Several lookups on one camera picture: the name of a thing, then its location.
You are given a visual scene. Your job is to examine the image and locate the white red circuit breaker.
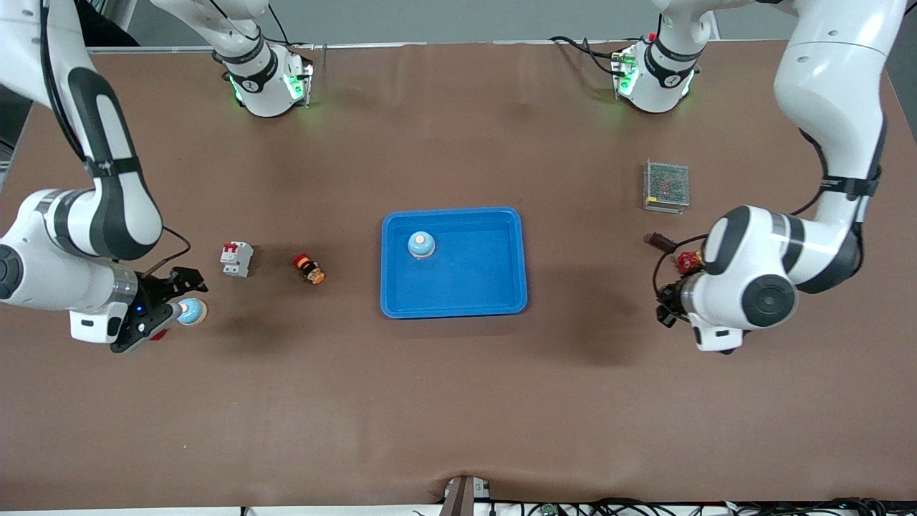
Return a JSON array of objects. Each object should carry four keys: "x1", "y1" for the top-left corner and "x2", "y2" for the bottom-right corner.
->
[{"x1": 219, "y1": 241, "x2": 254, "y2": 278}]

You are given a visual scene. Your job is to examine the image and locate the blue plastic tray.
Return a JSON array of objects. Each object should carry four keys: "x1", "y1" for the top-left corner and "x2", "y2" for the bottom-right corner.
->
[{"x1": 380, "y1": 207, "x2": 529, "y2": 320}]

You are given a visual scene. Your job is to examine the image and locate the orange red emergency button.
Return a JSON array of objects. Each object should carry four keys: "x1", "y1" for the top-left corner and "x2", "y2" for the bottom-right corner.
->
[{"x1": 292, "y1": 252, "x2": 327, "y2": 285}]

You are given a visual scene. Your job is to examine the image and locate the black right base cable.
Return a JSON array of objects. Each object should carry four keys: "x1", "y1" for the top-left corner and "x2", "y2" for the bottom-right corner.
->
[{"x1": 244, "y1": 0, "x2": 316, "y2": 52}]

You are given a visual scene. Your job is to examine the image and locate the black left base cables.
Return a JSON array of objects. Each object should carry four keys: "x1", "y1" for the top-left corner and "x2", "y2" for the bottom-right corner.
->
[{"x1": 549, "y1": 35, "x2": 625, "y2": 77}]

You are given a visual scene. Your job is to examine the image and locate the metal mesh power supply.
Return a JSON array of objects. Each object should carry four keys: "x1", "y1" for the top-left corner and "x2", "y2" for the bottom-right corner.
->
[{"x1": 643, "y1": 159, "x2": 691, "y2": 214}]

